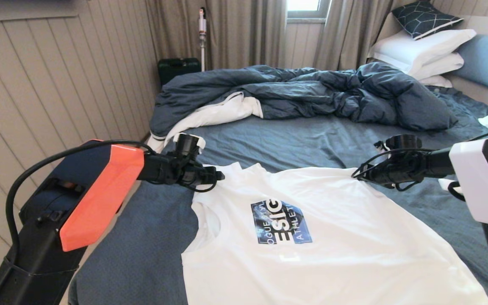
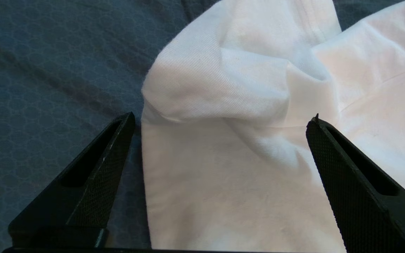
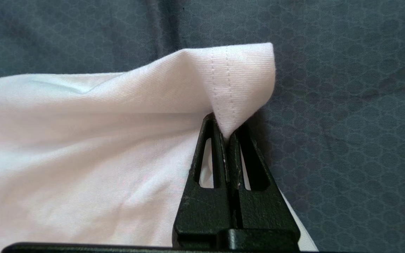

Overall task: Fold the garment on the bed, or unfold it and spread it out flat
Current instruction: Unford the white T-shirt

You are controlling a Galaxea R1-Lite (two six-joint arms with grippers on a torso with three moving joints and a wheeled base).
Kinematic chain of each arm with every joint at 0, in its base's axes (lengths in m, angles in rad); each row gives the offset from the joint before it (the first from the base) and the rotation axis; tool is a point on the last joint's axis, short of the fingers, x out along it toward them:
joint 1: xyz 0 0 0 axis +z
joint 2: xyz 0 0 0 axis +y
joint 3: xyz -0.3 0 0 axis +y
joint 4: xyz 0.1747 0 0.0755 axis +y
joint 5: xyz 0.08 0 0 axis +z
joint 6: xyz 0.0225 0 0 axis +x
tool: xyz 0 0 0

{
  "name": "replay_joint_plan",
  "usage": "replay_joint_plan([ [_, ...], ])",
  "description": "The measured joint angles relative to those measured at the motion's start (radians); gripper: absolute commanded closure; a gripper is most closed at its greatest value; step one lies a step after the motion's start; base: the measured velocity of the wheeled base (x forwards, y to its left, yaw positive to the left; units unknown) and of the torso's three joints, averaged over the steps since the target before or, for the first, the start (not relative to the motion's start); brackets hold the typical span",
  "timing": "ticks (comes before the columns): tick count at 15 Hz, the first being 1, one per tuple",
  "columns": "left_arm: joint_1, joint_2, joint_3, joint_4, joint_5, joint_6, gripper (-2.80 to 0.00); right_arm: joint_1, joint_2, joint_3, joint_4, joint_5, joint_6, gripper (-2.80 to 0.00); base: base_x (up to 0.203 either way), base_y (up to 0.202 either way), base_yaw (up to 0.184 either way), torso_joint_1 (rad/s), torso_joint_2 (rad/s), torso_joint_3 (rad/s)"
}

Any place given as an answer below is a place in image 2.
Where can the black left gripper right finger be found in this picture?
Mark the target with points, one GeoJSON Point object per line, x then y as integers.
{"type": "Point", "coordinates": [367, 211]}

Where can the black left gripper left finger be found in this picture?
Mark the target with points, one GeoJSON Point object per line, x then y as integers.
{"type": "Point", "coordinates": [76, 203]}

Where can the white t-shirt blue print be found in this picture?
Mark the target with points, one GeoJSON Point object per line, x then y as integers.
{"type": "Point", "coordinates": [241, 140]}

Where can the blue bed with headboard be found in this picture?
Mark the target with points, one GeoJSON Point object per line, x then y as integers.
{"type": "Point", "coordinates": [47, 70]}

